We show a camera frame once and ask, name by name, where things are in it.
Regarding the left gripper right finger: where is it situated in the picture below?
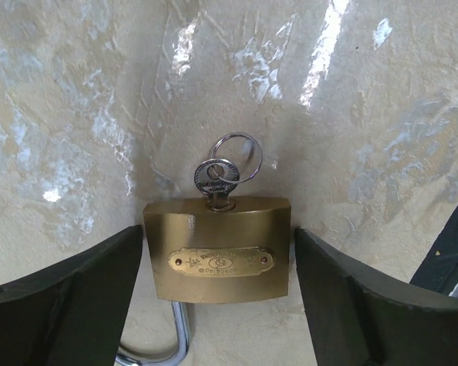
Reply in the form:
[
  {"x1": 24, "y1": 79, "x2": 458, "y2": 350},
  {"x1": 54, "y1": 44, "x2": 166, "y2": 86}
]
[{"x1": 295, "y1": 229, "x2": 458, "y2": 365}]

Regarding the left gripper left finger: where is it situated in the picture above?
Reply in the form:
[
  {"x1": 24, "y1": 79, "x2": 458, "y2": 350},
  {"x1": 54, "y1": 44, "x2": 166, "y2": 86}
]
[{"x1": 0, "y1": 226, "x2": 142, "y2": 365}]

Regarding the large brass padlock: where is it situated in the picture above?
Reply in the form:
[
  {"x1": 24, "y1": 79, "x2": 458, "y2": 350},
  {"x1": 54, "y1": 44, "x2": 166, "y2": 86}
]
[{"x1": 115, "y1": 132, "x2": 292, "y2": 365}]

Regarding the black mounting base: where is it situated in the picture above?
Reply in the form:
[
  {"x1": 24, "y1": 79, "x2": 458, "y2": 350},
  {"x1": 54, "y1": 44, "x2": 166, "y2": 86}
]
[{"x1": 410, "y1": 206, "x2": 458, "y2": 298}]

